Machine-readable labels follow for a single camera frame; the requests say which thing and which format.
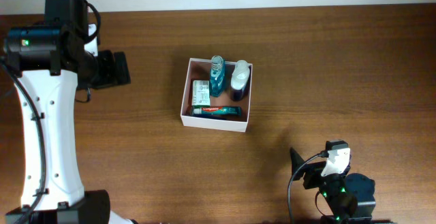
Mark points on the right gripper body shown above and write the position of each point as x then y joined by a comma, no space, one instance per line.
315,178

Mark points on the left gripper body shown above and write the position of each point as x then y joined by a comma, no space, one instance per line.
107,74

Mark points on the green soap box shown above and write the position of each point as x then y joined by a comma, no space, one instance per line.
200,93

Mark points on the teal toothpaste tube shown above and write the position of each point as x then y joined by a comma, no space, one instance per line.
218,111

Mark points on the purple bottle with white cap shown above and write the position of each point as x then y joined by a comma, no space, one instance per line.
239,85

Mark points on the teal mouthwash bottle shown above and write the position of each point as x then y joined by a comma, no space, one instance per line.
217,76

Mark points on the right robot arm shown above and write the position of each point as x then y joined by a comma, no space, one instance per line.
350,197

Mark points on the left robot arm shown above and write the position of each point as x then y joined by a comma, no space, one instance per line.
49,62

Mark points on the white open cardboard box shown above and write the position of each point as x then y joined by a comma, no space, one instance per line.
199,69

